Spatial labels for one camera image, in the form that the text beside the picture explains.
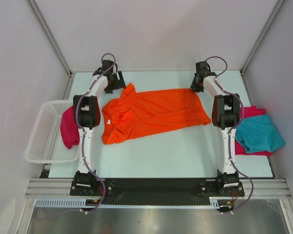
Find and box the orange t-shirt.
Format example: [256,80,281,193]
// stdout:
[102,83,211,145]

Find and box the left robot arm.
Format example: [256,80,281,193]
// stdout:
[73,59,126,177]

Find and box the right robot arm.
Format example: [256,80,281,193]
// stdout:
[190,61,240,195]

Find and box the crimson t-shirt in basket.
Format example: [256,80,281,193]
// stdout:
[60,106,80,149]

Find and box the folded crimson t-shirt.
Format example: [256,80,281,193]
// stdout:
[235,105,272,157]

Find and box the folded teal t-shirt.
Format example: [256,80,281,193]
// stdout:
[235,114,286,154]

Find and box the white plastic basket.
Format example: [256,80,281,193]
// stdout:
[25,100,79,164]

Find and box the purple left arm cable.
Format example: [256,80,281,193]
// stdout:
[74,52,118,215]

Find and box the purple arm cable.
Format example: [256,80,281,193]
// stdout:
[74,52,118,215]
[205,56,255,215]

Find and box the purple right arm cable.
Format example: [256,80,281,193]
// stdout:
[205,56,255,215]

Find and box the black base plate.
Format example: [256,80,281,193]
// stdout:
[70,178,245,205]

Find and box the aluminium frame rail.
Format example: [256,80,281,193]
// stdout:
[25,178,292,199]

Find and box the white cable duct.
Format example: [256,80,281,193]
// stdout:
[35,197,232,210]

